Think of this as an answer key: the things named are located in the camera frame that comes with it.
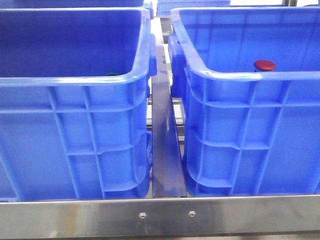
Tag red mushroom push button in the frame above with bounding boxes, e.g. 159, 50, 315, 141
253, 59, 277, 72

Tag green push button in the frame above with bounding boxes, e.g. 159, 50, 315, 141
106, 72, 118, 77

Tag blue plastic bin left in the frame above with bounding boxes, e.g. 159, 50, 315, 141
0, 7, 157, 202

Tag blue plastic bin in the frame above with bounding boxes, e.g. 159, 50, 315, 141
0, 7, 157, 202
171, 6, 320, 197

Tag blue plastic bin right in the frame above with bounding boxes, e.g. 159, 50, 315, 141
171, 6, 320, 197

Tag far blue crate left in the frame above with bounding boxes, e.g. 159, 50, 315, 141
156, 0, 231, 17

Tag blue bin rear left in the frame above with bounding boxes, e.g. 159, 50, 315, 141
0, 0, 154, 19

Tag steel shelf front rail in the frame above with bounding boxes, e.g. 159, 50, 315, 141
0, 195, 320, 239

